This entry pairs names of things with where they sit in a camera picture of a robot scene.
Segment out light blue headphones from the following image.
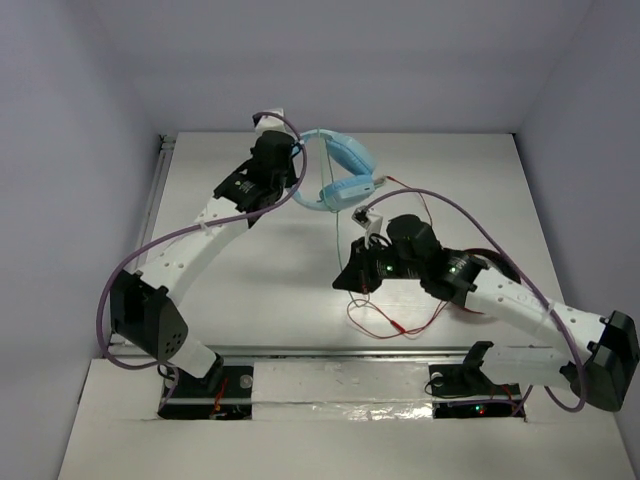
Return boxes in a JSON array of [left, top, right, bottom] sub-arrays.
[[291, 128, 377, 212]]

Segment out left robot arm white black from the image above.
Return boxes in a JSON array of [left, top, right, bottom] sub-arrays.
[[110, 131, 299, 394]]

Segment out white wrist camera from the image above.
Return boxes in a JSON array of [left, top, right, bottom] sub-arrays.
[[352, 206, 384, 248], [252, 108, 286, 136]]

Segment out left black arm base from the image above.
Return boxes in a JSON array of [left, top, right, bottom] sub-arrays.
[[157, 357, 254, 421]]

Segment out red headphone cable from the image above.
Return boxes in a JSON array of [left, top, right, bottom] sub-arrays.
[[346, 173, 469, 342]]

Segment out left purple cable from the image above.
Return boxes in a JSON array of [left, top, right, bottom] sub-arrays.
[[97, 112, 309, 416]]

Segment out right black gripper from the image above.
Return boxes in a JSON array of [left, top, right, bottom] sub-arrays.
[[333, 236, 424, 295]]

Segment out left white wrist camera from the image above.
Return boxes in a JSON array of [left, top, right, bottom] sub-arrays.
[[252, 108, 286, 136]]

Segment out aluminium rail frame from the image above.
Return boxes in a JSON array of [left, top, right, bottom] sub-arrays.
[[102, 132, 539, 361]]

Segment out white foam block with tape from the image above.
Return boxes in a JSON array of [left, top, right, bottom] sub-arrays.
[[251, 360, 433, 421]]

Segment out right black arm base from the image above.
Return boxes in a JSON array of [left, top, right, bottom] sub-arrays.
[[424, 341, 526, 419]]

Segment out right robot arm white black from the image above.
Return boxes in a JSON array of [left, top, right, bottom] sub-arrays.
[[332, 214, 639, 412]]

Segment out red headphones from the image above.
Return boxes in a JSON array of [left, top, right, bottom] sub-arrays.
[[443, 248, 522, 315]]

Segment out green headphone cable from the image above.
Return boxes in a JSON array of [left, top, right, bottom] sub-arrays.
[[314, 128, 374, 309]]

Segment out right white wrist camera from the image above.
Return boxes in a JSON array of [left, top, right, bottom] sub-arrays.
[[352, 206, 384, 248]]

